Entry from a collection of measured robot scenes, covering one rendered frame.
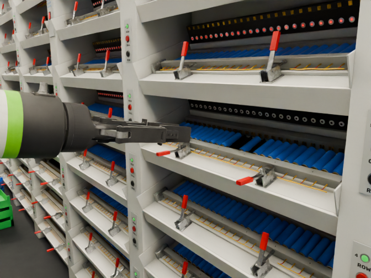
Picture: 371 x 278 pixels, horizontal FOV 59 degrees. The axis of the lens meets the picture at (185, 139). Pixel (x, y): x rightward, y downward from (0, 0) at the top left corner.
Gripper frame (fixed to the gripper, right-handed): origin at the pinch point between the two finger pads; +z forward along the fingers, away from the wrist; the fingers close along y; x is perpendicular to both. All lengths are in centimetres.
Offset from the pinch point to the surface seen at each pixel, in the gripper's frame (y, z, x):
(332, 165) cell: -20.1, 23.3, 2.2
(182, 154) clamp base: 15.2, 16.1, 7.2
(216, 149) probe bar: 6.1, 18.8, 4.3
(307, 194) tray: -19.4, 17.5, 7.7
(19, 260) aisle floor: 154, 11, 101
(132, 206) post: 40, 18, 29
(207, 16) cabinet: 27, 29, -32
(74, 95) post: 104, 19, -3
